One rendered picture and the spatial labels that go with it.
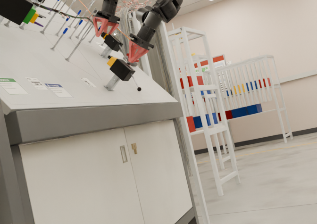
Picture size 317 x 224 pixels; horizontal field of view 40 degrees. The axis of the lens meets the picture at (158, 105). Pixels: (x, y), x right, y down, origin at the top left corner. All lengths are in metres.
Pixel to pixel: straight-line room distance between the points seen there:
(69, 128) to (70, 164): 0.10
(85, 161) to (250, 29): 9.00
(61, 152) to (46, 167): 0.08
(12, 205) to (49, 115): 0.25
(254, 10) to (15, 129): 9.32
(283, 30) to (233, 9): 1.23
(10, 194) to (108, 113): 0.50
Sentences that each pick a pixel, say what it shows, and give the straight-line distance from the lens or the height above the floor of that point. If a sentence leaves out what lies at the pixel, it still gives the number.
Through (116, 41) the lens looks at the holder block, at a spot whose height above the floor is 1.14.
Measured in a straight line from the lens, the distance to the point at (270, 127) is 9.93.
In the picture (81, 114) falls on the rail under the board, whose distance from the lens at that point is 1.14.
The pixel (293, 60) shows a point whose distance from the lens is 9.77.
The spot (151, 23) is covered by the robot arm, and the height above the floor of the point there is 1.16.
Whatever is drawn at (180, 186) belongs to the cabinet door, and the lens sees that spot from 1.88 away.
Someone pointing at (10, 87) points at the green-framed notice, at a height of 0.92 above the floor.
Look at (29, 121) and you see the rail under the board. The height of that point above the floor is 0.84.
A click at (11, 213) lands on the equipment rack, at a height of 0.68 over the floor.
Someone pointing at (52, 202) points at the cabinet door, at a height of 0.66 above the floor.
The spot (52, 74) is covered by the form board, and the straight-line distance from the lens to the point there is 1.24.
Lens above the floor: 0.77
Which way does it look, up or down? 3 degrees up
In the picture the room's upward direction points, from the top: 13 degrees counter-clockwise
